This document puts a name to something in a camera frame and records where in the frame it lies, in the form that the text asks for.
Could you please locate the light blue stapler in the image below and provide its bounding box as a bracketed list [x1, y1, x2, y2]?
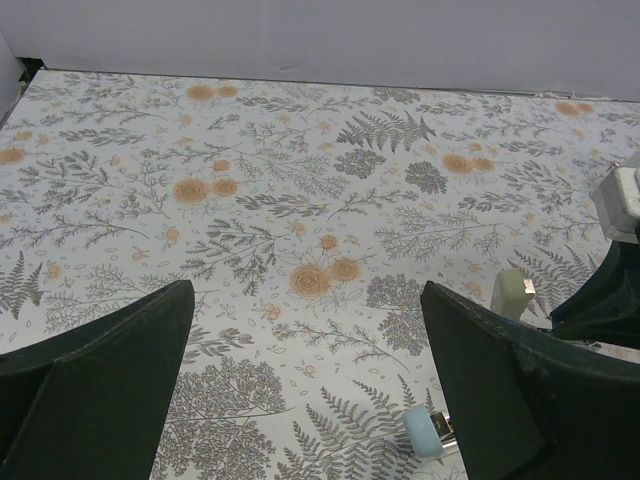
[402, 404, 458, 460]

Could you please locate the beige stapler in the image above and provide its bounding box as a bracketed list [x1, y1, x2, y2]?
[490, 269, 536, 321]

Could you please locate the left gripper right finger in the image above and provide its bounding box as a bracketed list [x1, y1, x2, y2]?
[421, 281, 639, 479]

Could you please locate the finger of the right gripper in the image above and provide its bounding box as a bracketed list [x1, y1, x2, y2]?
[550, 242, 639, 345]

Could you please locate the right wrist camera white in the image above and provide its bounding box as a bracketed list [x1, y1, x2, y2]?
[592, 151, 640, 244]

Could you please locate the floral table mat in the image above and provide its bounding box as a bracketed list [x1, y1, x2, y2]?
[1, 70, 639, 479]

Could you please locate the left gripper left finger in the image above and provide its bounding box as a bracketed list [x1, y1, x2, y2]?
[1, 280, 195, 480]

